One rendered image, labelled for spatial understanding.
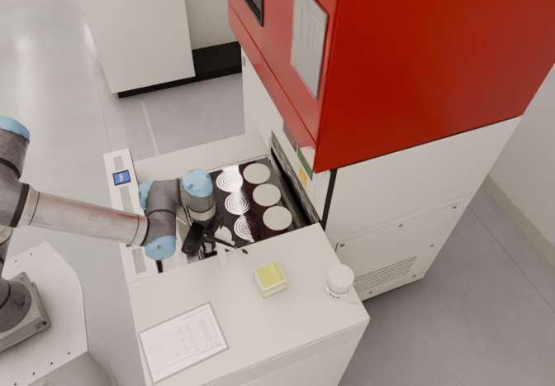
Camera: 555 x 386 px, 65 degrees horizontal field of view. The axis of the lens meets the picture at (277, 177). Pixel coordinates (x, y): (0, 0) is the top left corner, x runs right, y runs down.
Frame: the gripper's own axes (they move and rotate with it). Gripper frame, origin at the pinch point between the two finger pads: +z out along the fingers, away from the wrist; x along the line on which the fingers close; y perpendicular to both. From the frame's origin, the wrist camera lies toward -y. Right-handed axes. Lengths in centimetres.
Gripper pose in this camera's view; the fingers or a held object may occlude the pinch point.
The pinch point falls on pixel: (206, 251)
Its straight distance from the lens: 143.8
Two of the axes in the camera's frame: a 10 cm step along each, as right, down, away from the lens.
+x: -9.1, -3.4, 2.4
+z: -0.3, 6.4, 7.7
